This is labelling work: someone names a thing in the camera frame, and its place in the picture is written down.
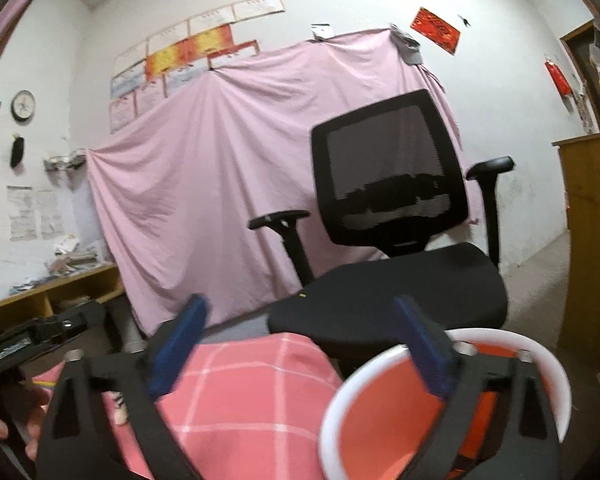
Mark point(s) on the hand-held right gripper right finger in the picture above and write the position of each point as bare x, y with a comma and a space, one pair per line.
427, 345

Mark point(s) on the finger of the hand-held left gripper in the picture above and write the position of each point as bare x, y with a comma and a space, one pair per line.
80, 320

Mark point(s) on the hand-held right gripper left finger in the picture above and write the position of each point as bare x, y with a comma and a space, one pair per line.
177, 350

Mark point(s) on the orange bin with white rim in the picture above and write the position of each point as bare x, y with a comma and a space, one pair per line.
379, 410

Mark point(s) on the wooden shelf unit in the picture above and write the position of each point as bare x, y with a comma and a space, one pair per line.
80, 287

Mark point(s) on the grey metal pole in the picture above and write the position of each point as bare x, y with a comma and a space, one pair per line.
134, 332

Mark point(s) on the pile of papers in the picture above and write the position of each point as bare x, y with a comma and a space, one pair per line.
80, 260

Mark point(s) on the pink checked tablecloth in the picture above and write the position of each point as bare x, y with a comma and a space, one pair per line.
245, 400

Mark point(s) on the pink hanging sheet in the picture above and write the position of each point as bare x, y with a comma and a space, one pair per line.
205, 185

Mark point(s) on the black hanging pouch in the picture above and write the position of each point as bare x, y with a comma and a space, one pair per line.
17, 152

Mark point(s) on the black mesh office chair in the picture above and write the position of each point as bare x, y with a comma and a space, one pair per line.
389, 160

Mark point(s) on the wooden cabinet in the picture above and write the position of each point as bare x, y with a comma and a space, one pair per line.
592, 240

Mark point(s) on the grey tape wad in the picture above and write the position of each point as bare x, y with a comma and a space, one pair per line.
408, 47

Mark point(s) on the red hanging ornament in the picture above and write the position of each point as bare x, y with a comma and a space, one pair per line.
559, 77

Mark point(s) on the pink curtain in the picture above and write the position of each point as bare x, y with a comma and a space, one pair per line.
10, 15

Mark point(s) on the silver foil patch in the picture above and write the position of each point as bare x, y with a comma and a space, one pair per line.
321, 31

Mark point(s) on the white wall calendar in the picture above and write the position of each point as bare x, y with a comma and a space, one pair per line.
21, 212

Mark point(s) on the round wall clock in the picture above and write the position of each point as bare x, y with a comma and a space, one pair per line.
23, 105

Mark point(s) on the group of wall certificates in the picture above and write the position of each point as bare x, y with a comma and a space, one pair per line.
180, 50

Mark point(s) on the red wall poster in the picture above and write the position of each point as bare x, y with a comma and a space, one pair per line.
435, 30

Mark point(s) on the black wall hook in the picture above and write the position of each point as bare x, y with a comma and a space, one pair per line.
464, 21

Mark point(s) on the wooden door frame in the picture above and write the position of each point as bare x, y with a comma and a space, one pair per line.
572, 50

